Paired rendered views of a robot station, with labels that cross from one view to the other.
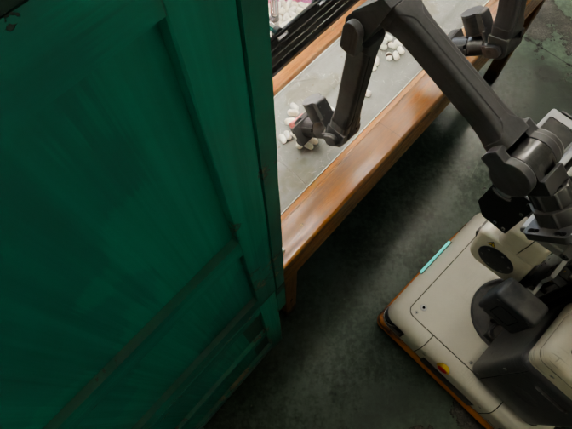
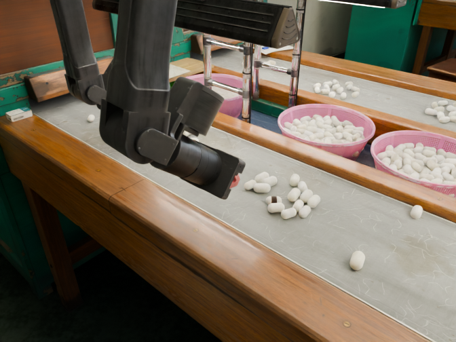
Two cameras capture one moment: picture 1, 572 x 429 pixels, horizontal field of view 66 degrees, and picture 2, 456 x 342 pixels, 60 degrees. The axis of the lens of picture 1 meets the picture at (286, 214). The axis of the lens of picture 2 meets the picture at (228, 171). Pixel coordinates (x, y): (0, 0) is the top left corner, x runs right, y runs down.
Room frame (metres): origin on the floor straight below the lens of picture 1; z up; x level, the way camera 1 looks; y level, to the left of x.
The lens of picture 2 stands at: (0.97, -1.04, 1.24)
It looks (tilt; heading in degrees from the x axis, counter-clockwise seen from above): 32 degrees down; 88
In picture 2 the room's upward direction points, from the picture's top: straight up
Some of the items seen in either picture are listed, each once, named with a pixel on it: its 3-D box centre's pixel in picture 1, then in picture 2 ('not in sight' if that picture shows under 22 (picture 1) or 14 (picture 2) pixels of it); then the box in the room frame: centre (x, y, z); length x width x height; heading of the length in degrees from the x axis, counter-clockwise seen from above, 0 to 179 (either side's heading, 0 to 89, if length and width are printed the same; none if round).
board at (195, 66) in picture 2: not in sight; (169, 72); (0.79, 0.42, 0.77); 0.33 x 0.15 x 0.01; 47
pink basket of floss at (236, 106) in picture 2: not in sight; (212, 98); (0.95, 0.27, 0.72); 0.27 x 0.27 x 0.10
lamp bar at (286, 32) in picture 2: (298, 27); (178, 7); (0.88, -0.05, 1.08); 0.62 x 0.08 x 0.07; 137
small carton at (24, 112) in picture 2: not in sight; (19, 114); (0.40, 0.04, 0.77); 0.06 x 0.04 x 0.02; 47
